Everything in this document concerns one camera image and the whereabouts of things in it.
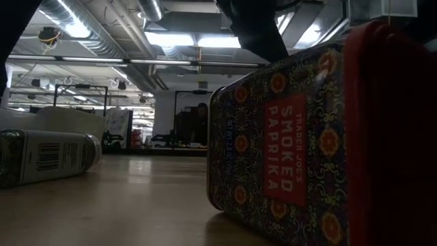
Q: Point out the red patterned smoked paprika tin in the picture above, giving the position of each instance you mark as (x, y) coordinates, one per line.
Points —
(286, 150)

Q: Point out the glass spice jar white label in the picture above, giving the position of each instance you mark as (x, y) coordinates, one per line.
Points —
(51, 157)

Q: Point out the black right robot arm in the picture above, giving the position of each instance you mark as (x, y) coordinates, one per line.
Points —
(256, 30)

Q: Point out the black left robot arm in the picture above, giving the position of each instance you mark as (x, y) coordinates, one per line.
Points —
(13, 27)

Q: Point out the long LED light bar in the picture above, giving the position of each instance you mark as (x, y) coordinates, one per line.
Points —
(153, 61)

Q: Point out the bright ceiling light panel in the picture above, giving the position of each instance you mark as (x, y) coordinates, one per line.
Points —
(170, 39)

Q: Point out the white patterned sheet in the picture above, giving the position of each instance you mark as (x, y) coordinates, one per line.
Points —
(119, 123)

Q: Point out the grey ceiling air unit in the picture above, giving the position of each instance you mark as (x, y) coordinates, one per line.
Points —
(382, 8)

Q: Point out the clear plastic bin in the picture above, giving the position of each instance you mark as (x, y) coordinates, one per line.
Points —
(17, 119)

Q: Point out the black aluminium table frame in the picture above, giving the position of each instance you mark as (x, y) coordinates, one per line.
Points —
(170, 152)

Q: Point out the small silver ventilation duct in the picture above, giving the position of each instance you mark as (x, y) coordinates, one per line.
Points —
(150, 8)

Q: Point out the rectangular metal duct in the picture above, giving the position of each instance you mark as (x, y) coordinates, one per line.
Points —
(314, 27)

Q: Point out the large silver ventilation duct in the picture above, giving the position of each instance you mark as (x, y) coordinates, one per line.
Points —
(99, 44)

